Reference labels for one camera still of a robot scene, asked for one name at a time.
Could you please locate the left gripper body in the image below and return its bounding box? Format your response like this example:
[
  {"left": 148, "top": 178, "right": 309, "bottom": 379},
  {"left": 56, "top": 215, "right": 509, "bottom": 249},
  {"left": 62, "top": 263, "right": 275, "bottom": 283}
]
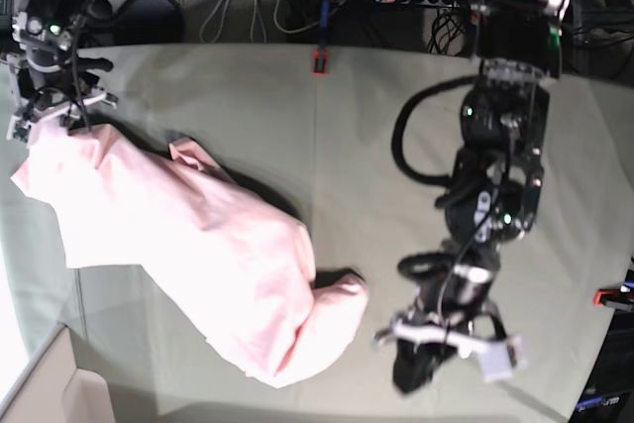
[{"left": 373, "top": 264, "right": 509, "bottom": 359}]

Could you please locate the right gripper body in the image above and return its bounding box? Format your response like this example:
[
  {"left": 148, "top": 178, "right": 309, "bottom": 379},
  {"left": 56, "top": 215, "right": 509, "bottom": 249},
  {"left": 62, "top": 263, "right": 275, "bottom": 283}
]
[{"left": 6, "top": 53, "right": 118, "bottom": 131}]

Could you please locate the pink t-shirt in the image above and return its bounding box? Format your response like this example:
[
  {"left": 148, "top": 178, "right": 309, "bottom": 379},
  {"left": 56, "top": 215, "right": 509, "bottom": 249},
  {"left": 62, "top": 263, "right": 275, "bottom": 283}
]
[{"left": 12, "top": 124, "right": 369, "bottom": 388}]

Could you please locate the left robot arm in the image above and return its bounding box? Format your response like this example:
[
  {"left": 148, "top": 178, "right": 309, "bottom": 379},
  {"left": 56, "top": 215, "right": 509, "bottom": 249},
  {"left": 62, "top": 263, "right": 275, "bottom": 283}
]
[{"left": 374, "top": 0, "right": 571, "bottom": 394}]

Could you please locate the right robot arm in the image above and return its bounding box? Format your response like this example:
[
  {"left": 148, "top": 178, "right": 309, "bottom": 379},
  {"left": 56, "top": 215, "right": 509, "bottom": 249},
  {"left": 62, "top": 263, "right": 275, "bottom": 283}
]
[{"left": 3, "top": 0, "right": 136, "bottom": 143}]

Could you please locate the red black table clamp right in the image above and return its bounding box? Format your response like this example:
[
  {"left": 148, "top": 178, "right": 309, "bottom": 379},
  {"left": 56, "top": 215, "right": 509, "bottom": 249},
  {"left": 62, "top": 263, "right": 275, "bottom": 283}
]
[{"left": 593, "top": 281, "right": 634, "bottom": 313}]

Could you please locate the red black table clamp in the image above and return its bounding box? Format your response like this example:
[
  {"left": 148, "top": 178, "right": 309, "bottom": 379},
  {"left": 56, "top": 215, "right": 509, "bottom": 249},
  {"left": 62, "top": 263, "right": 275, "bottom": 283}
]
[
  {"left": 593, "top": 281, "right": 634, "bottom": 313},
  {"left": 312, "top": 48, "right": 328, "bottom": 75}
]

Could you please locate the green table cloth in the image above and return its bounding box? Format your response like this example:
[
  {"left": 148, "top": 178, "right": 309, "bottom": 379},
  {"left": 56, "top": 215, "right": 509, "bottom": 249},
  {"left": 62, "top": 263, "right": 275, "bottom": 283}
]
[{"left": 1, "top": 44, "right": 633, "bottom": 422}]

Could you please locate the red black table clamp centre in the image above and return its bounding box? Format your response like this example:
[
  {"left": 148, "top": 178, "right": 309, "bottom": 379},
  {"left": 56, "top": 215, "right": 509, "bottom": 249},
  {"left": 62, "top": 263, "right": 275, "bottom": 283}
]
[{"left": 312, "top": 48, "right": 328, "bottom": 75}]

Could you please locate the beige cardboard box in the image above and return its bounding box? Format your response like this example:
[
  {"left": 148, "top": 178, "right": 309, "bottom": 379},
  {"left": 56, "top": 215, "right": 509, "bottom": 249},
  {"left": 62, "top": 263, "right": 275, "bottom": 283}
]
[{"left": 1, "top": 324, "right": 115, "bottom": 423}]

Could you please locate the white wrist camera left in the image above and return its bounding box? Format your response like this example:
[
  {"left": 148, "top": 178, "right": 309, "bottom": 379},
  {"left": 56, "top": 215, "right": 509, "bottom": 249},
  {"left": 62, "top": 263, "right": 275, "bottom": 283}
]
[{"left": 477, "top": 335, "right": 528, "bottom": 383}]

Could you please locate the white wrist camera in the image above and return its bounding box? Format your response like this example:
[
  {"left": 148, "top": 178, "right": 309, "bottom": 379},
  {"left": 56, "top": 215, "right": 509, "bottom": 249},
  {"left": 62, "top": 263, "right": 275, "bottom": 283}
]
[
  {"left": 477, "top": 335, "right": 528, "bottom": 383},
  {"left": 6, "top": 116, "right": 32, "bottom": 144}
]

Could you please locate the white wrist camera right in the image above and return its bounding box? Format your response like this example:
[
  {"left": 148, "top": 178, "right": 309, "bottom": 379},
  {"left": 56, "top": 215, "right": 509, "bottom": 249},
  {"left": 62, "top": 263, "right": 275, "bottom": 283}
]
[{"left": 6, "top": 116, "right": 32, "bottom": 144}]

